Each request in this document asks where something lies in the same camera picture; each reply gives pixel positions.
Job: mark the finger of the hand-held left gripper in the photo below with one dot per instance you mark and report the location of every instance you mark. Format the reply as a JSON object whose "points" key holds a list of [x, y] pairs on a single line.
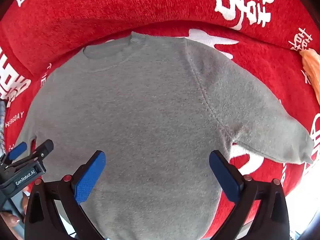
{"points": [[45, 148], [17, 150]]}

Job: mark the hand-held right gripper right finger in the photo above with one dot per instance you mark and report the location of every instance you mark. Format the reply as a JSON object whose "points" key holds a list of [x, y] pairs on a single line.
{"points": [[225, 180]]}

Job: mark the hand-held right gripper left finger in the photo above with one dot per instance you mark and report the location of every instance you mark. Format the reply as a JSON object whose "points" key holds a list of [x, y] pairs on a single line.
{"points": [[90, 177]]}

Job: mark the grey sweater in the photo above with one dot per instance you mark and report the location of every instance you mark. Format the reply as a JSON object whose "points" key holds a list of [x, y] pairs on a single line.
{"points": [[150, 117]]}

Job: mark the person's left hand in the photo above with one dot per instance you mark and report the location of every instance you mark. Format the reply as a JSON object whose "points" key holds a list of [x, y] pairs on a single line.
{"points": [[11, 219]]}

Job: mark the plaid cloth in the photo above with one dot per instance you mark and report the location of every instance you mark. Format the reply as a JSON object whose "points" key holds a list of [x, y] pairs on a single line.
{"points": [[2, 122]]}

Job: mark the orange cloth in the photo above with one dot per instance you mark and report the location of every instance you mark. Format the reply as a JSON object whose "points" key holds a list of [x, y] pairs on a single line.
{"points": [[312, 65]]}

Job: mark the red printed blanket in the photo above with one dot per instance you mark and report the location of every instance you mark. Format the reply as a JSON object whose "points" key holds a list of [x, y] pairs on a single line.
{"points": [[100, 10]]}

